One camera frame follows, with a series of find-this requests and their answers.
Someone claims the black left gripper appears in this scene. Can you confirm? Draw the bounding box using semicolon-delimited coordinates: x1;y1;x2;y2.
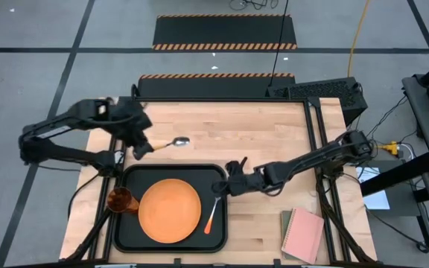
117;98;156;162

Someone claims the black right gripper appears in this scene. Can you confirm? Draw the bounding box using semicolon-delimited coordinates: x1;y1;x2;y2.
211;156;272;197

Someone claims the orange-handled metal spoon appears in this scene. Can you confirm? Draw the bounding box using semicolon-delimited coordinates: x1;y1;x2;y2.
150;136;191;152

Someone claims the orange-handled metal fork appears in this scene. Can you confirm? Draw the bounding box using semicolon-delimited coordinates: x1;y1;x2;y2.
203;196;222;235

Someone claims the transparent orange plastic cup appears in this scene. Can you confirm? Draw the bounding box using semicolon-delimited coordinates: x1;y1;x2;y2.
106;186;140;214

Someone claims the orange round plate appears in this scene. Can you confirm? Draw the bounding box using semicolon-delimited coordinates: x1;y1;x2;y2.
138;178;203;245

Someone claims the black plastic tray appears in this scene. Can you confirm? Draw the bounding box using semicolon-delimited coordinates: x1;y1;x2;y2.
112;163;229;254

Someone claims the green notebook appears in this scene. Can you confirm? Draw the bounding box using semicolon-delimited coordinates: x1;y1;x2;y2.
280;210;298;261

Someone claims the black hazard-striped floor mat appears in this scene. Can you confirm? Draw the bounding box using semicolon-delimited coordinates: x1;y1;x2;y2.
151;13;298;51
137;72;296;99

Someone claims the pink spiral notebook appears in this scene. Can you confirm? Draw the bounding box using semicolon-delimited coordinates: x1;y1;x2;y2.
281;207;325;265

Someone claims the black perforated computer case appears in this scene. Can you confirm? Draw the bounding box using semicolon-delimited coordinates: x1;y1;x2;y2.
265;77;369;127

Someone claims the white paper sheet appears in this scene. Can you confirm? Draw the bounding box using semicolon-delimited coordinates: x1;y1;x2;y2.
355;166;391;211

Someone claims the yellow power plug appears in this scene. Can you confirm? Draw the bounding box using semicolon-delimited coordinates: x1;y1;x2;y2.
377;141;400;157

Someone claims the black hanging cable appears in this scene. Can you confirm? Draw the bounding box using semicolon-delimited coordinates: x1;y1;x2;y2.
268;0;290;87

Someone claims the coiled black floor cable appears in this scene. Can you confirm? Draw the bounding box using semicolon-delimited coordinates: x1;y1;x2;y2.
229;0;279;11

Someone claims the yellow hanging cable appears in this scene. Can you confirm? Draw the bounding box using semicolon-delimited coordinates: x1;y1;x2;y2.
346;0;372;78

